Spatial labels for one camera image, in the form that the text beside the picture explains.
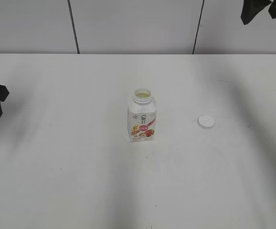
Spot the white screw cap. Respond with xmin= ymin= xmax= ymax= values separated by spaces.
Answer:
xmin=197 ymin=114 xmax=215 ymax=130

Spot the white yili yogurt bottle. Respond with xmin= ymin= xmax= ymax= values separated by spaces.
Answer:
xmin=127 ymin=88 xmax=157 ymax=142

